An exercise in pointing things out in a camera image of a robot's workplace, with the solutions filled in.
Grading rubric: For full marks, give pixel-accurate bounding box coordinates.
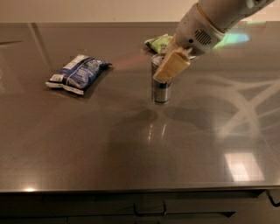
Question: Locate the blue chip bag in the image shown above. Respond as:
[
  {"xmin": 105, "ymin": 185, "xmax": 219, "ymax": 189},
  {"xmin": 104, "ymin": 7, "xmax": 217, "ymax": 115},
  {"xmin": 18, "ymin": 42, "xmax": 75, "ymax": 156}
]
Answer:
[{"xmin": 45, "ymin": 54, "xmax": 111, "ymax": 95}]

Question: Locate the silver redbull can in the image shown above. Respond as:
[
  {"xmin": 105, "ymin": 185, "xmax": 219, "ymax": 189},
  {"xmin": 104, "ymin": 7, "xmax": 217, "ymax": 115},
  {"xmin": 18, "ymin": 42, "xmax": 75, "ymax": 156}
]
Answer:
[{"xmin": 151, "ymin": 53, "xmax": 172, "ymax": 104}]

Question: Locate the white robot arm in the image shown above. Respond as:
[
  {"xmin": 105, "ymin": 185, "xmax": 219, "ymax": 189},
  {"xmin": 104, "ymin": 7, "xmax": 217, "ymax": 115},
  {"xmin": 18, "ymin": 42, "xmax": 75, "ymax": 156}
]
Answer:
[{"xmin": 153, "ymin": 0, "xmax": 275, "ymax": 83}]

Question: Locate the black drawer handle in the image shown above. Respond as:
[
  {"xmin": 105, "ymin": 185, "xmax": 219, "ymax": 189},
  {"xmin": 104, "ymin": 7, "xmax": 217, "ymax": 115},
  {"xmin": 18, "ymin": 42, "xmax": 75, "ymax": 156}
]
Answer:
[{"xmin": 133, "ymin": 201, "xmax": 167, "ymax": 217}]

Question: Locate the green chip bag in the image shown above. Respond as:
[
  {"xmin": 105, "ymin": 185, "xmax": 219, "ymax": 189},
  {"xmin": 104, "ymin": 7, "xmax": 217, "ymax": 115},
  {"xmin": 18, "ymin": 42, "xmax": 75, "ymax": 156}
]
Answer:
[{"xmin": 144, "ymin": 34, "xmax": 172, "ymax": 53}]

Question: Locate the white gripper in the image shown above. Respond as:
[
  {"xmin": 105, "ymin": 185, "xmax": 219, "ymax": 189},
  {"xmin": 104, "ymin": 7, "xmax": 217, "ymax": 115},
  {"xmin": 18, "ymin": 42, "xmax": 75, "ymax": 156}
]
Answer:
[{"xmin": 153, "ymin": 3, "xmax": 225, "ymax": 83}]

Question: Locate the black side handle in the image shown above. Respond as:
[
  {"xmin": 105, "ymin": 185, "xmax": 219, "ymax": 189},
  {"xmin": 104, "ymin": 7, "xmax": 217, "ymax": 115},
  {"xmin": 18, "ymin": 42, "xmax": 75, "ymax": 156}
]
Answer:
[{"xmin": 265, "ymin": 188, "xmax": 280, "ymax": 208}]

